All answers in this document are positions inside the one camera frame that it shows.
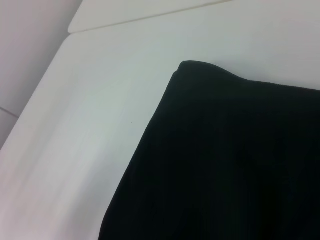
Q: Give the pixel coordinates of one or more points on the black shirt with white print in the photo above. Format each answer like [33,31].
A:
[225,162]

